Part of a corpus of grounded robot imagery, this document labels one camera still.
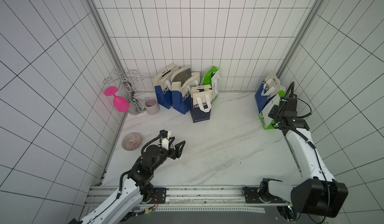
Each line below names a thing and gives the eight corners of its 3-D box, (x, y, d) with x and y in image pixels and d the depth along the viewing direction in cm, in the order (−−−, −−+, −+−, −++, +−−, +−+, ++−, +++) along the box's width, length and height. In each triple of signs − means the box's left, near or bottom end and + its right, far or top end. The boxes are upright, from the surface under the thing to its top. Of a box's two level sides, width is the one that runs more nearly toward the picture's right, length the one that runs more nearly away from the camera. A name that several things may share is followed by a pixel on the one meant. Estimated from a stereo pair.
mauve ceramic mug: (144, 114, 108) (142, 107, 102) (147, 103, 115) (145, 97, 109) (158, 114, 108) (156, 107, 102) (160, 103, 115) (158, 97, 109)
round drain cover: (121, 148, 91) (118, 145, 87) (130, 134, 97) (128, 130, 93) (134, 153, 89) (132, 149, 85) (143, 138, 96) (141, 134, 91)
